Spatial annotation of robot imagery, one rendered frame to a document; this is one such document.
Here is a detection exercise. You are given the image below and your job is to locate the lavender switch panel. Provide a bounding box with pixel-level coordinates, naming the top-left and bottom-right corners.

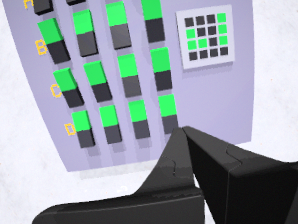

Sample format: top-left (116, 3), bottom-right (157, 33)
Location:
top-left (1, 0), bottom-right (255, 173)

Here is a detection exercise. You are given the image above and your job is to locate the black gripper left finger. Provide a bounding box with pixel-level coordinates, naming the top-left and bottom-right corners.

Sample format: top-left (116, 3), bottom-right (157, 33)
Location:
top-left (32, 127), bottom-right (206, 224)

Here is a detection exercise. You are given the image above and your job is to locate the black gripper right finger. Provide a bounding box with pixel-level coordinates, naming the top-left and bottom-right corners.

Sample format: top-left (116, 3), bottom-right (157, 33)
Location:
top-left (182, 125), bottom-right (298, 224)

